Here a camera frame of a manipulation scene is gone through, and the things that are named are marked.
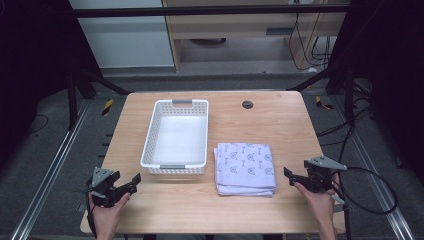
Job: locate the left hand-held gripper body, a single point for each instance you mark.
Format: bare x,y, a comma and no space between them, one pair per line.
101,193

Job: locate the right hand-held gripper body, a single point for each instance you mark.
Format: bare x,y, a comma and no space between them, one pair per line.
318,180

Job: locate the person's right hand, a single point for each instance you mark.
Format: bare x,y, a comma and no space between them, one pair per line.
321,203

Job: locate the person's left hand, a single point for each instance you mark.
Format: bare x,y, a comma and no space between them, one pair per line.
106,216

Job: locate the folded lavender patterned cloth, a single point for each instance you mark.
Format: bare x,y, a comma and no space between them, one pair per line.
245,170

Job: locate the white perforated plastic basket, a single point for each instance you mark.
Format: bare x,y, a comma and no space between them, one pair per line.
176,140

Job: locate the yellow black striped marker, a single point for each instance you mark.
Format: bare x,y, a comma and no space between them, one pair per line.
321,102
107,107

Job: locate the round grey table grommet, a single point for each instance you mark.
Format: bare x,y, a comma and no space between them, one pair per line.
247,104

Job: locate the black metal stand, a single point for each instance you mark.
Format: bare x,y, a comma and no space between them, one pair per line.
71,100
349,96

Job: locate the white cabinet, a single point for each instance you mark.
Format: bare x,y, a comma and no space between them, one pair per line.
126,43

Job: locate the black curtain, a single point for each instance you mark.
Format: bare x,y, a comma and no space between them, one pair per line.
393,66
33,66

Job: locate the light wooden desk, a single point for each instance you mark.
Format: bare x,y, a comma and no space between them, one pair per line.
240,30

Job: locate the aluminium floor rail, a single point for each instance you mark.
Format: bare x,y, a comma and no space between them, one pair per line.
50,173
376,180

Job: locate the black horizontal frame bar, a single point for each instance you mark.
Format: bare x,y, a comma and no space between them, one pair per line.
200,11

